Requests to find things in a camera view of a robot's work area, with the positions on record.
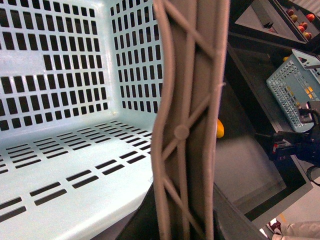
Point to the light blue plastic basket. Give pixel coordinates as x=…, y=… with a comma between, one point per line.
x=80, y=87

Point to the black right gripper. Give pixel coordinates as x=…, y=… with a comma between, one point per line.
x=304, y=145

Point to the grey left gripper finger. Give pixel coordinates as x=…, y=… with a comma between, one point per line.
x=194, y=36

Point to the dark red shoe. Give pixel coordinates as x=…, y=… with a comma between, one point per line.
x=274, y=226

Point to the yellow mango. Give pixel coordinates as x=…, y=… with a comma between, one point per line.
x=220, y=130

